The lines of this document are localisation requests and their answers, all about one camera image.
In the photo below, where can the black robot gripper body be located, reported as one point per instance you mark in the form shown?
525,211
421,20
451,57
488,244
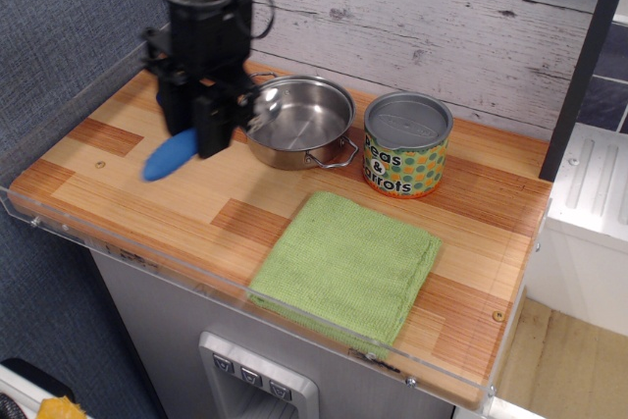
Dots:
205,39

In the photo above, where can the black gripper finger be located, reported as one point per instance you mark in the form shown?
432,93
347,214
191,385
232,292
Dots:
177,103
214,118

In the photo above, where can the blue handled metal spoon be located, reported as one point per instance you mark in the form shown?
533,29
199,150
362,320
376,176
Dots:
178,149

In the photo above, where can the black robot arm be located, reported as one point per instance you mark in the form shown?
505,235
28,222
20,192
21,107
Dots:
199,64

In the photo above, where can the small steel pot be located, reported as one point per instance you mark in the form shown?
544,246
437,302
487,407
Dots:
302,123

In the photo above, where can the clear acrylic table guard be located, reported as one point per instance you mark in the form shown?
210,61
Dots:
178,255

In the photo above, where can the peas and carrots can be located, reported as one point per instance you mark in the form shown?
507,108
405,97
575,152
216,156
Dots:
405,144

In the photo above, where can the green folded cloth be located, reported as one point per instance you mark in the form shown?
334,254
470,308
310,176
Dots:
347,272

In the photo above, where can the grey toy fridge cabinet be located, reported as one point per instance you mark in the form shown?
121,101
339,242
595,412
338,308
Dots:
165,313

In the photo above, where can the silver dispenser button panel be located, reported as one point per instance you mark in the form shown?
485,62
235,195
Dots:
255,380

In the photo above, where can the black and yellow object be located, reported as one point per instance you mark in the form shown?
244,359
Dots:
24,387

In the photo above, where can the white toy sink unit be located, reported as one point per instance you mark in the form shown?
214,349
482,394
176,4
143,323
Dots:
579,263

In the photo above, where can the dark right upright post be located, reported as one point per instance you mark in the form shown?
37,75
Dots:
570,110

